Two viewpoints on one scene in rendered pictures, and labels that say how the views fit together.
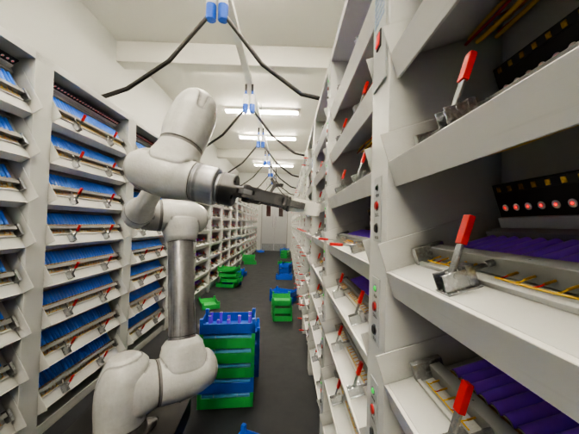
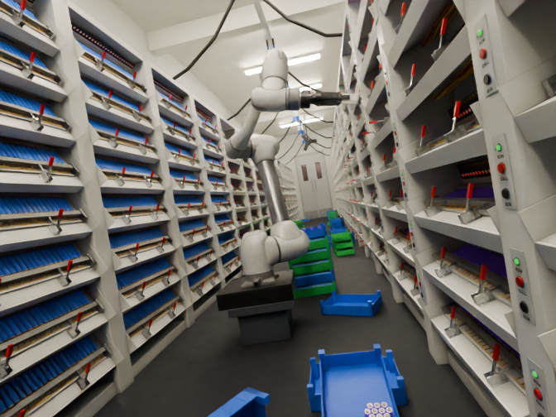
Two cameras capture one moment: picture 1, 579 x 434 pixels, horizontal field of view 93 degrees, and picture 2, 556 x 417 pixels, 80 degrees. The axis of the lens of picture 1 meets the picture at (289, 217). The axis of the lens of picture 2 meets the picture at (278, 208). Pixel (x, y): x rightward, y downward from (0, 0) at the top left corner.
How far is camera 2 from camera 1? 85 cm
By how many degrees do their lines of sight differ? 9
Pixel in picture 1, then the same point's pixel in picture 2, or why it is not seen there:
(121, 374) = (256, 237)
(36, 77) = (146, 74)
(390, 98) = (382, 26)
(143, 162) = (261, 93)
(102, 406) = (249, 256)
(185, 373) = (290, 239)
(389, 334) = (402, 139)
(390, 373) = (406, 156)
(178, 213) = (261, 142)
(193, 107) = (278, 59)
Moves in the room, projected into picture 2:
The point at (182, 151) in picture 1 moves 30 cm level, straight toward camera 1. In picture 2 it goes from (279, 83) to (299, 48)
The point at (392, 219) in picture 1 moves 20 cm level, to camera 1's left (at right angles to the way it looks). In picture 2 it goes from (394, 84) to (337, 96)
